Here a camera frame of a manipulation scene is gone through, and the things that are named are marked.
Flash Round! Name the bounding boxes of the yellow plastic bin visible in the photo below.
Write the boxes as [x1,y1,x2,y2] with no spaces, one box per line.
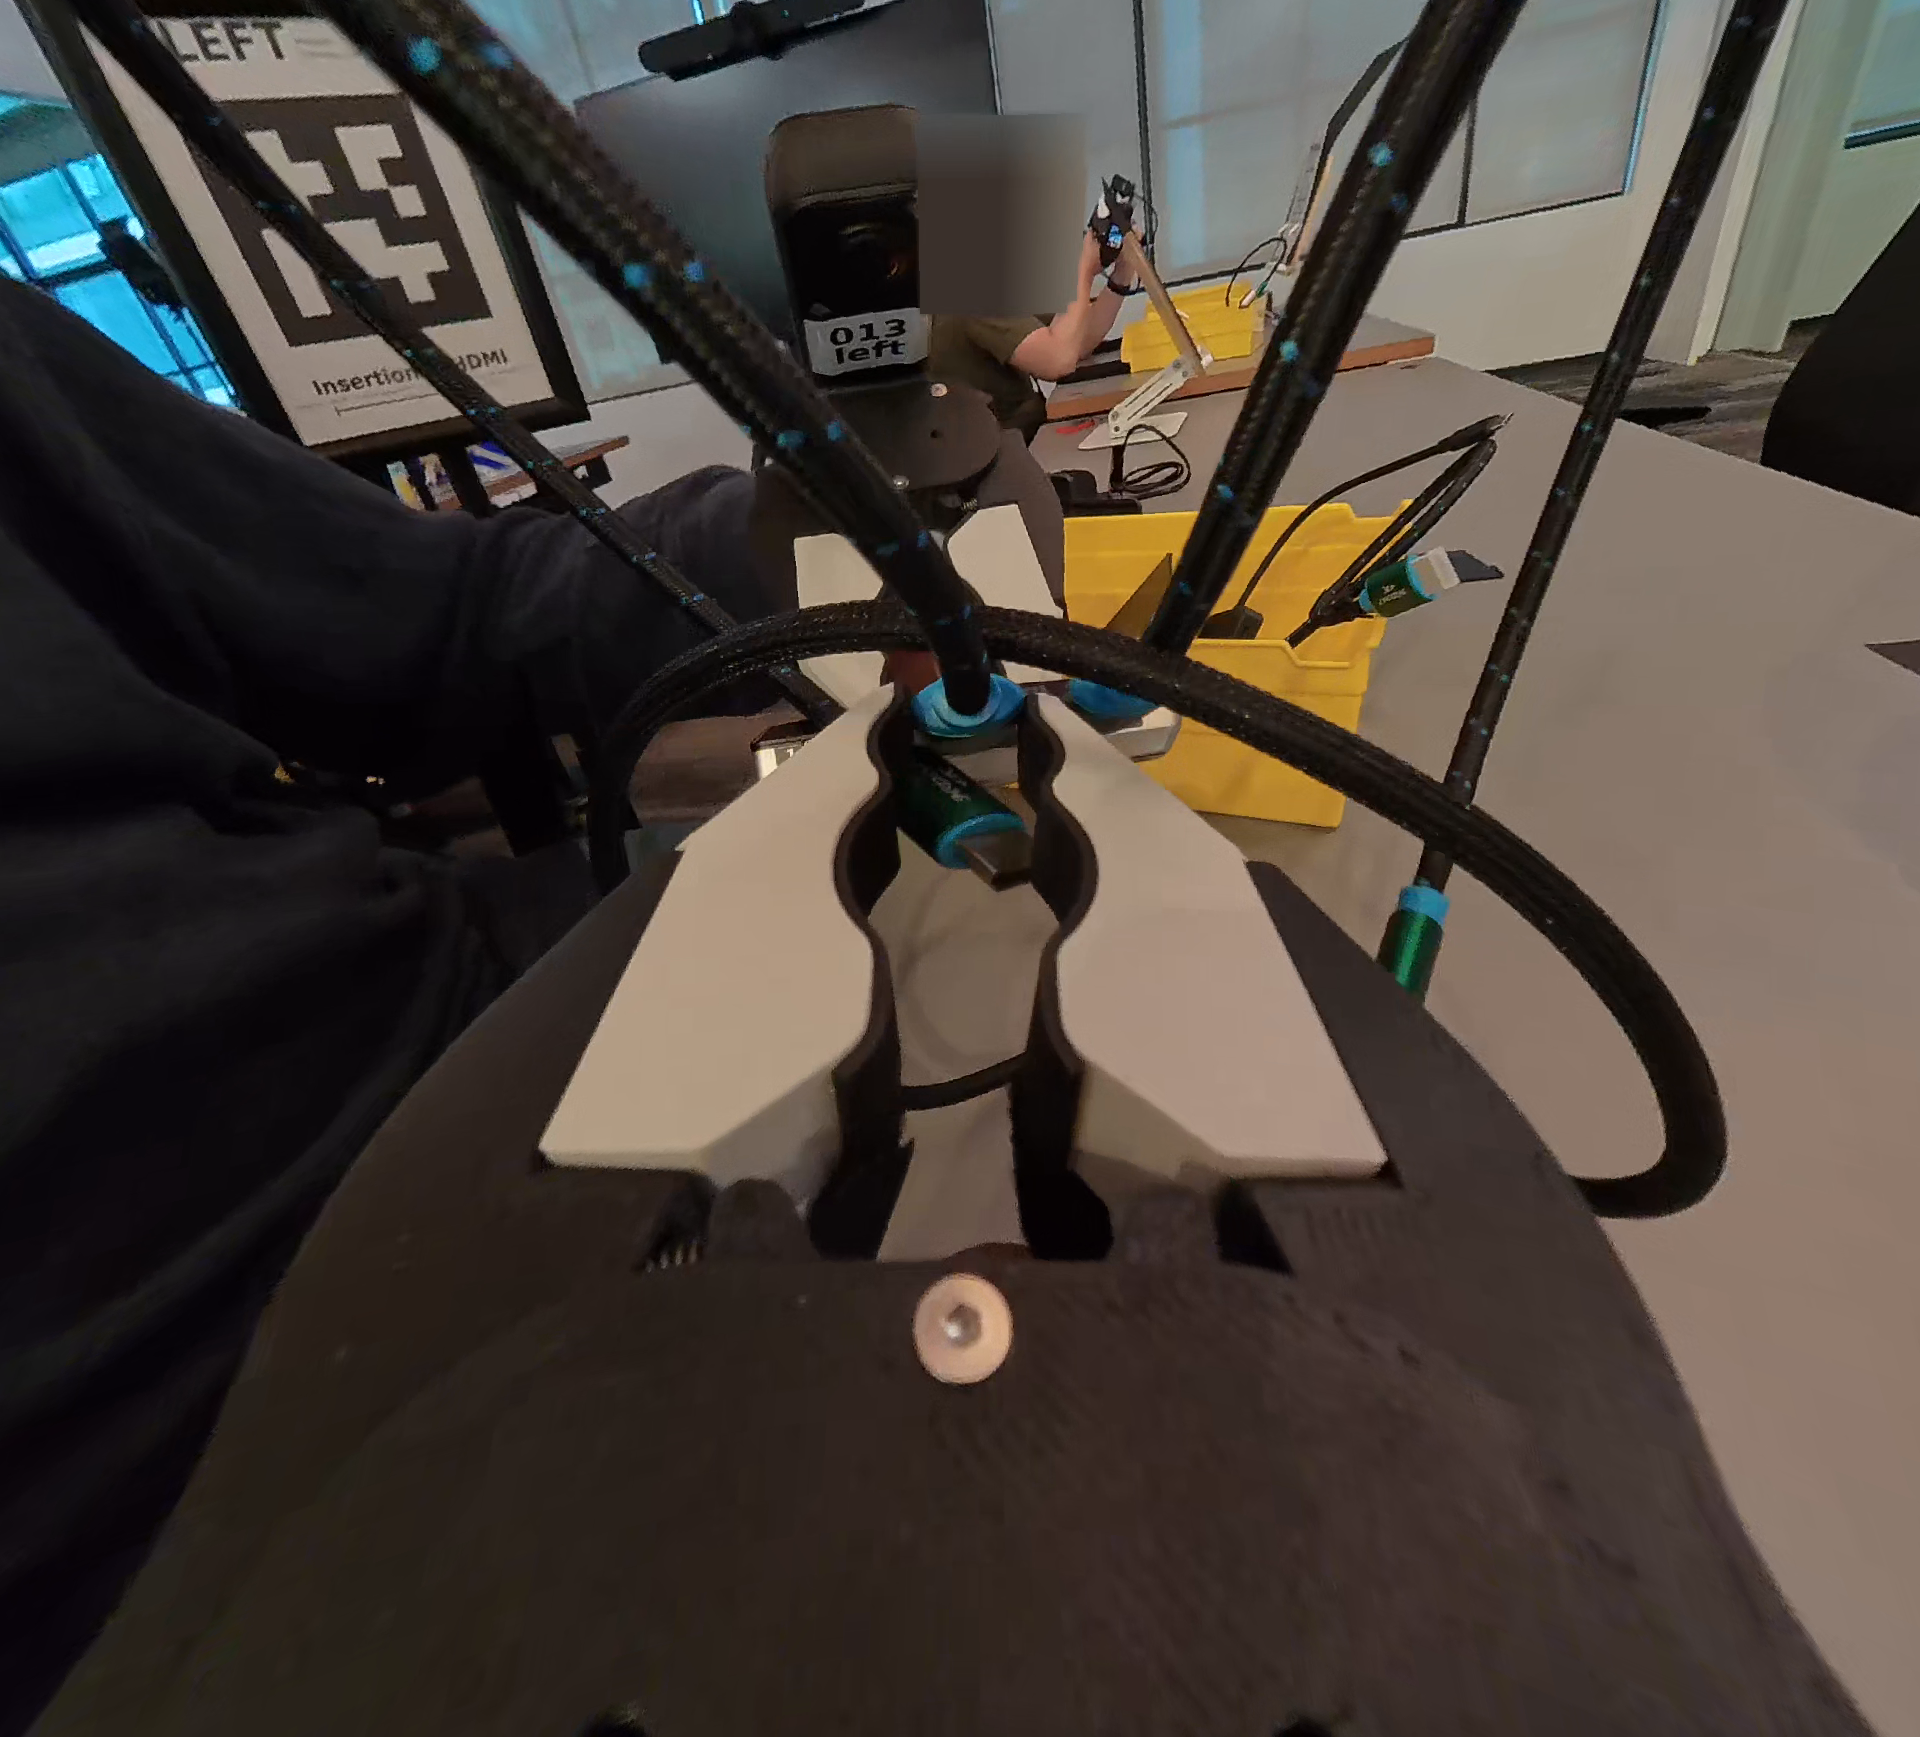
[1061,505,1389,831]

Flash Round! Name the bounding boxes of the framed printed sign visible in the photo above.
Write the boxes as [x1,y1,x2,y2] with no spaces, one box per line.
[0,0,594,465]

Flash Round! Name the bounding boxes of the person's left forearm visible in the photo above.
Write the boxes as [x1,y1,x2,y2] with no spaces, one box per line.
[0,275,820,809]

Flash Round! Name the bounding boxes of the blue-flecked black HDMI cable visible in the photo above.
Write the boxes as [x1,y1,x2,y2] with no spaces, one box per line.
[0,0,1862,1010]

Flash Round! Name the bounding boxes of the yellow background bin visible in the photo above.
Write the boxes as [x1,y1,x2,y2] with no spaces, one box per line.
[1115,284,1278,370]

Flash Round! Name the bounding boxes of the thin black hub cable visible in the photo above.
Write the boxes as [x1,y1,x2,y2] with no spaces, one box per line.
[1232,414,1510,637]

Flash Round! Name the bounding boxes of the large black monitor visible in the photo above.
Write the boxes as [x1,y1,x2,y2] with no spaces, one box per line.
[576,0,999,345]

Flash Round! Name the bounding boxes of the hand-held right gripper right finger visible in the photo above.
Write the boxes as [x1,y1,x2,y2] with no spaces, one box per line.
[1012,694,1394,1187]

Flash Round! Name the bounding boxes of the black webcam bar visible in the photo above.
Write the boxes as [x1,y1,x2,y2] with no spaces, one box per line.
[635,0,872,81]

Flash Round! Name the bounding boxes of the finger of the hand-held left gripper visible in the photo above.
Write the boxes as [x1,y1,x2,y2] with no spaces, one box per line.
[792,534,930,719]
[944,498,1069,617]

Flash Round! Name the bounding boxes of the background desk stand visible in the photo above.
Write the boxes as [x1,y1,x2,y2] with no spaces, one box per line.
[1072,240,1220,452]

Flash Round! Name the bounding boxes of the black office chair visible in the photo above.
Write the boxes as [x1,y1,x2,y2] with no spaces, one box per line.
[1762,214,1920,524]

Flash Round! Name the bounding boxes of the background wooden desk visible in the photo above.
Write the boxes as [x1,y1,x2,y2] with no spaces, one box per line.
[1042,309,1437,423]

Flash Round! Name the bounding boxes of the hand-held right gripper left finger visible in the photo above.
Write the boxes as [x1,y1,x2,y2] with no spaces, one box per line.
[535,686,919,1191]

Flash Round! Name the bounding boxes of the green tipped thin cable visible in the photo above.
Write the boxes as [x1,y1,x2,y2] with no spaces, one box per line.
[1303,545,1506,645]

